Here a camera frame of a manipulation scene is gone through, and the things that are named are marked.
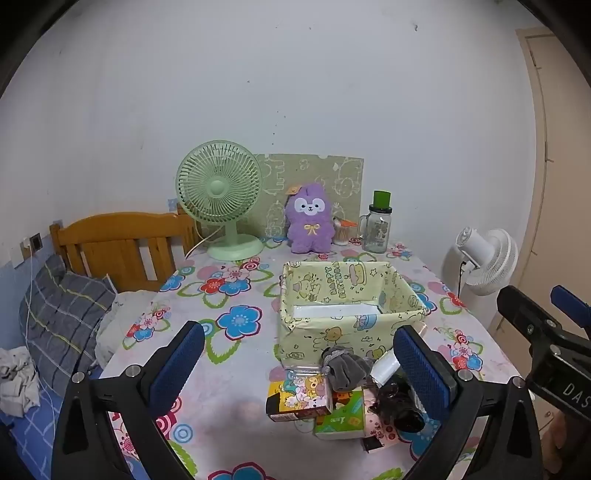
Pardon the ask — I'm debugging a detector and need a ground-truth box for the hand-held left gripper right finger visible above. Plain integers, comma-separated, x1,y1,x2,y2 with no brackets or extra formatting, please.
392,324,543,480

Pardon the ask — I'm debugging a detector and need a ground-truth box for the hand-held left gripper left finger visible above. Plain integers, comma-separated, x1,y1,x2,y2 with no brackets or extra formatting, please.
51,320,206,480

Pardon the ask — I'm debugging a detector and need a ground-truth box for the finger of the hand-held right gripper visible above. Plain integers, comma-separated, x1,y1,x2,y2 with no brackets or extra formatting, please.
551,285,591,330
497,285,563,385

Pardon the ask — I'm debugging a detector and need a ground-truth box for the black fabric bundle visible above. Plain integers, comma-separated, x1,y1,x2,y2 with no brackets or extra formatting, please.
374,376,426,433

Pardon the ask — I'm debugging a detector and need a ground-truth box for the pink tissue packet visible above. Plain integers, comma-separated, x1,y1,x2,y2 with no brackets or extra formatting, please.
360,399,400,455

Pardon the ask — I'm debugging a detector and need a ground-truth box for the grey sock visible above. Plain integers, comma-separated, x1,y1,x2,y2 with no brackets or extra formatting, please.
322,346,374,393

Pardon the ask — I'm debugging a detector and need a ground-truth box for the green snack packet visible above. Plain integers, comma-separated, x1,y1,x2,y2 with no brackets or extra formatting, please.
314,388,368,440

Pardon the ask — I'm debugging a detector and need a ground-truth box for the yellow cartoon fabric storage box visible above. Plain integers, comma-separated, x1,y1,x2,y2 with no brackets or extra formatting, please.
276,260,428,370

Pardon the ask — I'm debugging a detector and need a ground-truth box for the person's right hand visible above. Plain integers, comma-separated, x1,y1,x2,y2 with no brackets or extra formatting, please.
550,410,577,466

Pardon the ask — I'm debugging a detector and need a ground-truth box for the pale grey blanket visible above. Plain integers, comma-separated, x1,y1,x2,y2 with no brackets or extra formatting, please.
95,291,160,365

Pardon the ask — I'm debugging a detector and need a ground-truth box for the white standing fan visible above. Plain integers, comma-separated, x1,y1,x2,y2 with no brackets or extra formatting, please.
441,226,519,305

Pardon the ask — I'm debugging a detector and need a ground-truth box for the white flat card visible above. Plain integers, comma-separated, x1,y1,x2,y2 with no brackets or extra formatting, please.
293,302,383,320

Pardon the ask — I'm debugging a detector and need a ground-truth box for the beige door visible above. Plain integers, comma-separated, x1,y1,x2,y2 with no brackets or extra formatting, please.
489,25,591,352

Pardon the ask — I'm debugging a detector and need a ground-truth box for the grey plaid pillow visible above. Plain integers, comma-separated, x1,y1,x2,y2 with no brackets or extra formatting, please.
18,254,116,393

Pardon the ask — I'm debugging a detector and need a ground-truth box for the glass jar with green lid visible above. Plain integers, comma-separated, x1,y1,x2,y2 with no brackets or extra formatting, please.
359,190,393,254

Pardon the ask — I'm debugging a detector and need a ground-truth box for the toothpick holder with orange lid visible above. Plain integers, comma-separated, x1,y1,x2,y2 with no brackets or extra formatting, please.
333,217,358,246

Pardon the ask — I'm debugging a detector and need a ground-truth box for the white crumpled cloth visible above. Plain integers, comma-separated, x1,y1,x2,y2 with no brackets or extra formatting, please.
0,346,40,416

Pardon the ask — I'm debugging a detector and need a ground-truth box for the blue checked bed sheet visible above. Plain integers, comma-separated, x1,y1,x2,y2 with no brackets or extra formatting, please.
0,383,139,480

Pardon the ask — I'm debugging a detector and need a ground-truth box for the green desk fan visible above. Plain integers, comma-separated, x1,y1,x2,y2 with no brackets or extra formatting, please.
175,141,265,262

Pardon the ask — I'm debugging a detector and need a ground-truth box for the purple plush toy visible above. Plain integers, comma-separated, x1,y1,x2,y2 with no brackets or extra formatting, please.
284,181,334,254

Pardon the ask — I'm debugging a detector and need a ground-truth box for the white desk fan cable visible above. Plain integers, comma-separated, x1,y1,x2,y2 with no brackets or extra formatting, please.
185,229,218,259

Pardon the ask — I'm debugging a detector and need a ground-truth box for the white charger cable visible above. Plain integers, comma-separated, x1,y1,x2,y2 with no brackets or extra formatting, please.
24,244,37,352

